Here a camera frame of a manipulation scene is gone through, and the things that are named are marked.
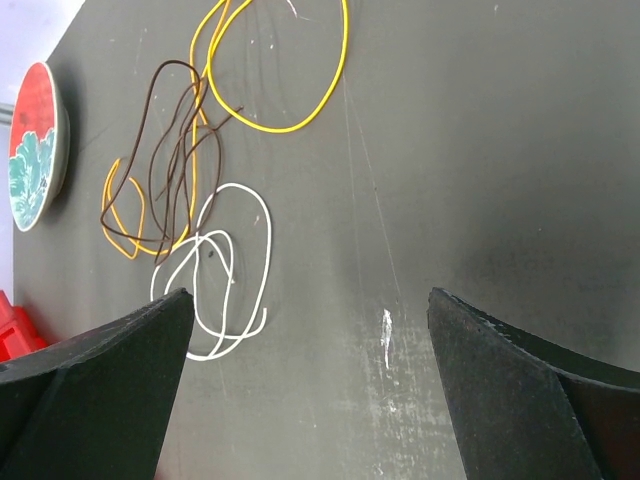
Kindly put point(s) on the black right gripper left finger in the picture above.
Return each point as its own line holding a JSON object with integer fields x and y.
{"x": 97, "y": 406}

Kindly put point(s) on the red floral plate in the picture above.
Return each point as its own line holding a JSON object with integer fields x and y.
{"x": 38, "y": 147}

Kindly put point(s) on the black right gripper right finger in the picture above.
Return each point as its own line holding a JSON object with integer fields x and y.
{"x": 523, "y": 407}

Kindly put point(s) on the red compartment tray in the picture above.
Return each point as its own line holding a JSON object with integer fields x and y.
{"x": 18, "y": 335}

